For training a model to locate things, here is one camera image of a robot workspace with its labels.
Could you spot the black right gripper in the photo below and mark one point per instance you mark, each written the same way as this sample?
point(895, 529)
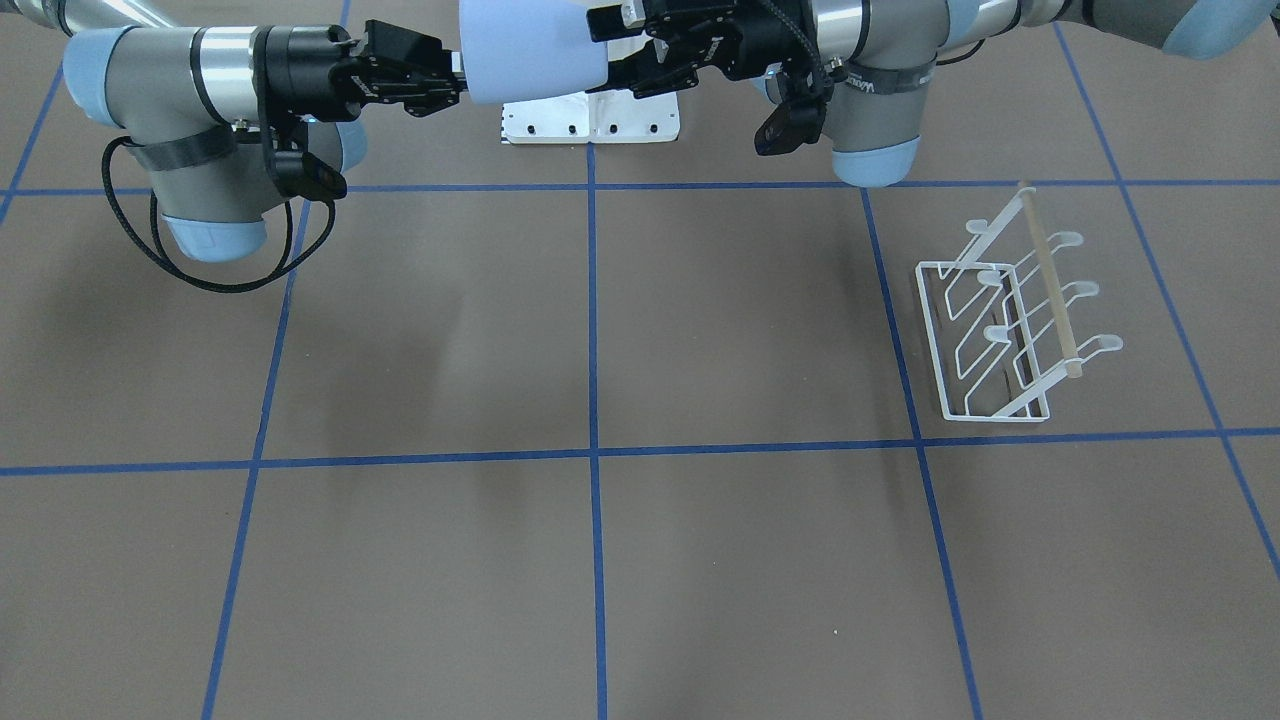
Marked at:
point(308, 68)

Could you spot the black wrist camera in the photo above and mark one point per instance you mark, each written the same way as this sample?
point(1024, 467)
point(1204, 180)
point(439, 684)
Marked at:
point(298, 173)
point(800, 110)

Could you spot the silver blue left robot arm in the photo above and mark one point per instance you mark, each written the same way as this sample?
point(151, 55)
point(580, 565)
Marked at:
point(858, 72)

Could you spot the light blue plastic cup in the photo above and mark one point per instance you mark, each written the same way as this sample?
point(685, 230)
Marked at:
point(517, 51)

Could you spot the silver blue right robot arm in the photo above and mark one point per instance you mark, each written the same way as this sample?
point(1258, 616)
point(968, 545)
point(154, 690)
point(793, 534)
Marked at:
point(230, 122)

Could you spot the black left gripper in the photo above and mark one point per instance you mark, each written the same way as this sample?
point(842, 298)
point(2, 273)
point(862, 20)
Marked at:
point(735, 42)

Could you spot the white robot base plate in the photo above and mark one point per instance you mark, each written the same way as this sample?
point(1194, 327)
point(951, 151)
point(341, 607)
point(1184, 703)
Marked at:
point(608, 117)

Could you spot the white wire cup holder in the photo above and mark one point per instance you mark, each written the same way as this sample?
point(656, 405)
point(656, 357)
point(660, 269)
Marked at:
point(997, 318)

